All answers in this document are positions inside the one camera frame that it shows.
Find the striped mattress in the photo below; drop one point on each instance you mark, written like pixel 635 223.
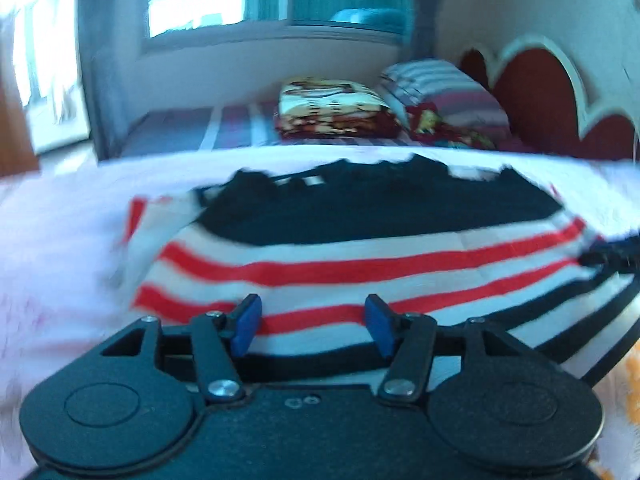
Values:
pixel 200 127

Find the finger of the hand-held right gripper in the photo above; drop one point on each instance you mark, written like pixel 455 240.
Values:
pixel 612 257

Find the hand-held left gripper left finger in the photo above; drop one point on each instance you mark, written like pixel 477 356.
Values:
pixel 247 324

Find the striped knit sweater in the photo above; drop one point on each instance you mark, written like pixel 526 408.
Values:
pixel 350 260

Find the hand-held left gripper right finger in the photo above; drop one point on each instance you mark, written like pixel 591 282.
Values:
pixel 377 324

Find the grey curtain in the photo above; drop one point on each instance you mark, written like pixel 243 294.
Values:
pixel 100 60
pixel 425 5

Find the red scalloped headboard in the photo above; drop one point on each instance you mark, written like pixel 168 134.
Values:
pixel 535 100

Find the brown wooden door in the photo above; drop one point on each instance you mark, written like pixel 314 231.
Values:
pixel 15 135

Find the red printed cloth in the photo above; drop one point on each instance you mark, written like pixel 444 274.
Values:
pixel 440 127

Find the teal cushion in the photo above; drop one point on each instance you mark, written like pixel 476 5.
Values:
pixel 367 17

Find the folded cartoon print blanket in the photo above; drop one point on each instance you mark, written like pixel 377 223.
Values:
pixel 330 105

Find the striped pillow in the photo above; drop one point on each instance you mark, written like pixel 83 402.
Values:
pixel 445 95

